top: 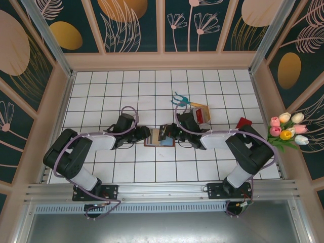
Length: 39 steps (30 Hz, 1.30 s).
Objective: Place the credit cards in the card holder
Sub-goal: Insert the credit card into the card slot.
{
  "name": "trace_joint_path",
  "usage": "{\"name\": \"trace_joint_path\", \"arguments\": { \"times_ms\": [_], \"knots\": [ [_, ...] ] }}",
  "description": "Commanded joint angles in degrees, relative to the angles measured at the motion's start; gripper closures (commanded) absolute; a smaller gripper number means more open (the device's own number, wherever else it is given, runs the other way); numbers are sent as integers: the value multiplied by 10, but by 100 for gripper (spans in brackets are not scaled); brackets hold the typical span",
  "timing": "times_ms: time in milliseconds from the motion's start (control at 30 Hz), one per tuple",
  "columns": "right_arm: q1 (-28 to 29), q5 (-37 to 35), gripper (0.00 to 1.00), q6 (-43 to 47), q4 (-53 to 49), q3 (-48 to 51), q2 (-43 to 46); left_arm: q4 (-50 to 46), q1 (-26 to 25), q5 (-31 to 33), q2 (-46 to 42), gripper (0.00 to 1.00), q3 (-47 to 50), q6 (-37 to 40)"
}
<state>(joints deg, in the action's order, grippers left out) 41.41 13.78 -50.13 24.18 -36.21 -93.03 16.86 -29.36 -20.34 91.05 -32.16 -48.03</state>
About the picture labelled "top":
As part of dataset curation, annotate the brown leather card holder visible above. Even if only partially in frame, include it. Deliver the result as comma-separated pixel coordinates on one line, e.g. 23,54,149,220
143,127,176,147

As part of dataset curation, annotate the clear acrylic card box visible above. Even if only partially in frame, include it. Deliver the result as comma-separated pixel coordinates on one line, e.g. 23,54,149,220
190,104,213,127

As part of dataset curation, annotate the red plastic card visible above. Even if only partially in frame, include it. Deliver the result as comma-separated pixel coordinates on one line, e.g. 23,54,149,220
196,108,206,124

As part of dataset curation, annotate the small red case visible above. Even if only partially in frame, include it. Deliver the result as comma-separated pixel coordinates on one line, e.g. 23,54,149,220
235,117,253,129

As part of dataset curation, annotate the grey metal sheet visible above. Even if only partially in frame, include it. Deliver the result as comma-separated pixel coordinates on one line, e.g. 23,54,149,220
25,212,308,243

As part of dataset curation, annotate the artificial tulip bouquet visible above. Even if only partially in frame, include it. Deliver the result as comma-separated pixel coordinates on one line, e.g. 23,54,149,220
267,112,310,153

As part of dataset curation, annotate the green circuit board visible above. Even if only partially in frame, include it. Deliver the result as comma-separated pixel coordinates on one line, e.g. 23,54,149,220
236,199,255,211

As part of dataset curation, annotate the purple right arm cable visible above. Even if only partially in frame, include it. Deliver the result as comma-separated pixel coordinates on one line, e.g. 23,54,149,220
175,102,278,219

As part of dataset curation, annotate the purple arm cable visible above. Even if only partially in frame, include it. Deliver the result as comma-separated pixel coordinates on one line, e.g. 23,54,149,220
54,105,140,220
175,102,278,219

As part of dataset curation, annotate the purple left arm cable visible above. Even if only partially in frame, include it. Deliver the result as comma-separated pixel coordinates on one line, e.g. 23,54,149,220
54,105,140,220

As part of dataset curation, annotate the teal garden fork wooden handle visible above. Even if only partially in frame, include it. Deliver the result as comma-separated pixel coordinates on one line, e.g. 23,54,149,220
171,92,210,109

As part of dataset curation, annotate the aluminium mounting rail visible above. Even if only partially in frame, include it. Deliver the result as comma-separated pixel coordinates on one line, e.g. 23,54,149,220
24,179,301,204

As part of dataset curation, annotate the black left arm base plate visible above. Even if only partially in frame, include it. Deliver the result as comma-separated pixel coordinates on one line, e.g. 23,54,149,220
72,184,119,202

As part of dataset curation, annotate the slotted grey cable duct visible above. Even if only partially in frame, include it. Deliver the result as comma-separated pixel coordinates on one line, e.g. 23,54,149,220
34,203,228,214

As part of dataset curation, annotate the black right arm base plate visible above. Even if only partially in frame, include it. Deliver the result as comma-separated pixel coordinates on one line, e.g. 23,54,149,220
207,182,254,201

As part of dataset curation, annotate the aluminium frame post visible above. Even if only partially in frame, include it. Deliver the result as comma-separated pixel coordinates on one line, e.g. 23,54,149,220
20,0,76,77
249,0,296,74

